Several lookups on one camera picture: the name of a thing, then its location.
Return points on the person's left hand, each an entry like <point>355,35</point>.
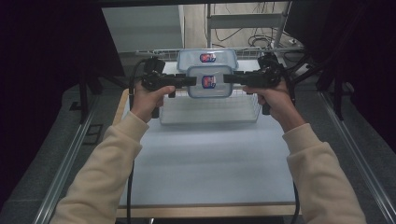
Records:
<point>146,102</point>

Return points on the white cabinet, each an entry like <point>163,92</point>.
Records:
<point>143,28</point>

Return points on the large clear lidded container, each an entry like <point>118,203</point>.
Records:
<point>193,57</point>

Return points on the small clear lidded container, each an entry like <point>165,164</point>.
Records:
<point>196,87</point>

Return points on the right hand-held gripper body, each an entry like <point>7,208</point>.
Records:
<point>264,76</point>

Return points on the person's right hand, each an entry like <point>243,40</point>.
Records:
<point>280,105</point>

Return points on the black floor plate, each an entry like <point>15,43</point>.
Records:
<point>92,133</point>

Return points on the dark curtain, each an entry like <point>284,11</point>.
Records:
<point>46,62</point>
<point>367,62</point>

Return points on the metal floor rail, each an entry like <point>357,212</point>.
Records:
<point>358,155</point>
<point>62,168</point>

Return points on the dark metal stand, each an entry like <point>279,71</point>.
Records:
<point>83,99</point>
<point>337,93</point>

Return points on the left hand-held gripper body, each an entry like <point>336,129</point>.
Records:
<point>155,81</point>

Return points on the grey metal desk frame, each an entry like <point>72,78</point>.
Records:
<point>246,20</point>

